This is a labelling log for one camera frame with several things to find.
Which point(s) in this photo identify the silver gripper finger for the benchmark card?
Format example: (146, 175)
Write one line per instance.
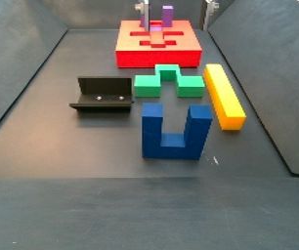
(142, 8)
(210, 8)

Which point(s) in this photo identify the black angled bracket holder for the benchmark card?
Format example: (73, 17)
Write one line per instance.
(104, 93)

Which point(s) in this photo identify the green stepped block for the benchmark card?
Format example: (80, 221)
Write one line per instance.
(189, 85)

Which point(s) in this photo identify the purple U-shaped block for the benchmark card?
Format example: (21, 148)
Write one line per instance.
(166, 19)

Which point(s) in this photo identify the red puzzle board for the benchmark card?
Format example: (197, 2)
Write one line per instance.
(168, 45)

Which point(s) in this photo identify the yellow long bar block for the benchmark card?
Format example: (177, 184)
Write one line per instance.
(229, 111)

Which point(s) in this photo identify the blue U-shaped block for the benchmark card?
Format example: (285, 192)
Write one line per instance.
(173, 145)

